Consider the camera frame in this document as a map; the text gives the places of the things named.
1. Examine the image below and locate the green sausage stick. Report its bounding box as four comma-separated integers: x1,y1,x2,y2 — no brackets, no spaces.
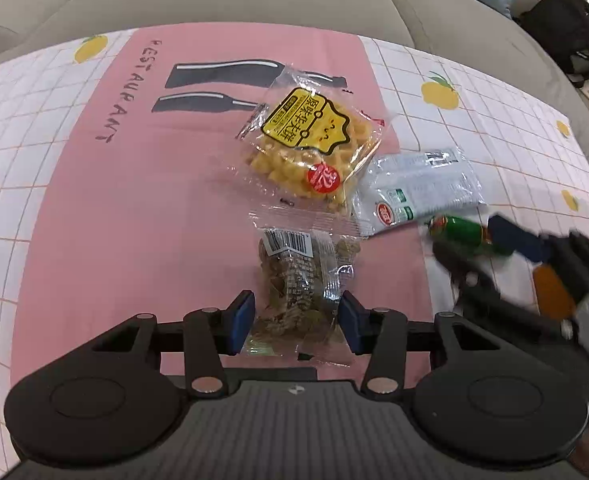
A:
427,214,513,257

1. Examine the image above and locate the yellow waffle snack packet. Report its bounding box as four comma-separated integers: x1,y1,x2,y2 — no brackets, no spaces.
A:
237,67,387,214

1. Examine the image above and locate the orange cardboard box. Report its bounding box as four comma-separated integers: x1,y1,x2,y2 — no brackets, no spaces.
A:
531,221,589,323

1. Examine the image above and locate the brown seaweed snack packet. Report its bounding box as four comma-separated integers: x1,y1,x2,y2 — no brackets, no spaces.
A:
244,207,361,365

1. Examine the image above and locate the black backpack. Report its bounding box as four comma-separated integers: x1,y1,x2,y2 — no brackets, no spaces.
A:
517,0,589,75

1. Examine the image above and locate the pink white checkered tablecloth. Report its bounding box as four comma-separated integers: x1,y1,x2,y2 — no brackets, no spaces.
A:
0,23,589,477

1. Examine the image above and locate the white clear snack packet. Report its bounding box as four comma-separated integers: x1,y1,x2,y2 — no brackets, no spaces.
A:
352,148,486,238

